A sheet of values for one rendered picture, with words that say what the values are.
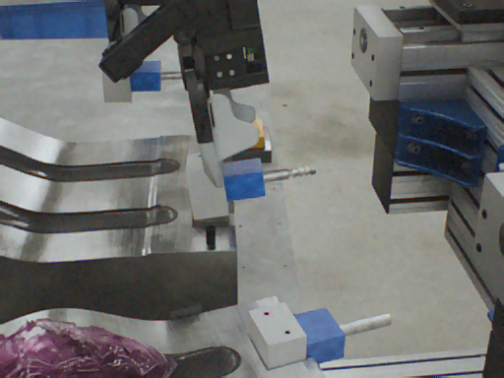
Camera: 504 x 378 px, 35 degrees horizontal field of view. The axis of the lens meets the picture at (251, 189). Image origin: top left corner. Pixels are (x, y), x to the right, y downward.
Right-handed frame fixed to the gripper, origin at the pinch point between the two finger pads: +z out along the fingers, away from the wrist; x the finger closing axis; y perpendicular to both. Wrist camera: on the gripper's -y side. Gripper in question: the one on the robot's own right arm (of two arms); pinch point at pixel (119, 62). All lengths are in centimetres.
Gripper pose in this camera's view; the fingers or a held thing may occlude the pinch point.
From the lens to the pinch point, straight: 109.1
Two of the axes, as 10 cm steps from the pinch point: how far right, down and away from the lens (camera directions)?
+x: -0.5, -5.0, 8.6
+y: 10.0, -0.3, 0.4
